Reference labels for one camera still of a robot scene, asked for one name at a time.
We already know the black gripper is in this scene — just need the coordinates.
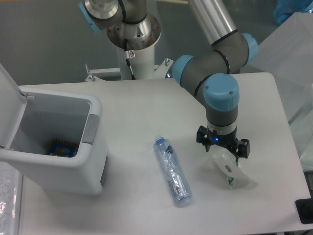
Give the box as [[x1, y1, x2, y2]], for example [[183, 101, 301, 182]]
[[196, 126, 250, 162]]

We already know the white green wrapper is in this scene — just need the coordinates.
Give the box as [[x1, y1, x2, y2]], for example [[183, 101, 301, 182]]
[[212, 148, 258, 190]]

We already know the clear plastic water bottle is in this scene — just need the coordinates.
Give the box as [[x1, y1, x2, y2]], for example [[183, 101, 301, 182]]
[[153, 135, 193, 208]]

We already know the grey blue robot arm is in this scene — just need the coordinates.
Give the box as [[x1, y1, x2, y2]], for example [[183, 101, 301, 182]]
[[78, 0, 258, 160]]

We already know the white trash can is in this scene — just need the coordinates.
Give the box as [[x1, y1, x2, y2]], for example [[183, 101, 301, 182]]
[[0, 68, 108, 195]]

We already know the black device at edge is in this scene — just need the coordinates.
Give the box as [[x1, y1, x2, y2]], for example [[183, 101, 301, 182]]
[[295, 198, 313, 224]]

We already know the blue yellow snack packet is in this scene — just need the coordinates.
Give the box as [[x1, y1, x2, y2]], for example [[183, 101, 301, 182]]
[[47, 139, 79, 158]]

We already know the paper sheet in sleeve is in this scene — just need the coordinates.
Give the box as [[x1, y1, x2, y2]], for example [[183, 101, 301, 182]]
[[0, 162, 23, 235]]

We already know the white metal base frame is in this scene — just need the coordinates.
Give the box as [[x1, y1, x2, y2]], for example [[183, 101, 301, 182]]
[[85, 58, 174, 82]]

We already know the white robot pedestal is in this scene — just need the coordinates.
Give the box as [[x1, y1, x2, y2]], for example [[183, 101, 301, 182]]
[[116, 46, 155, 80]]

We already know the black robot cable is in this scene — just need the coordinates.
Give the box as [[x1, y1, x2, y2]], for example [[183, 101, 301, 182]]
[[123, 38, 136, 80]]

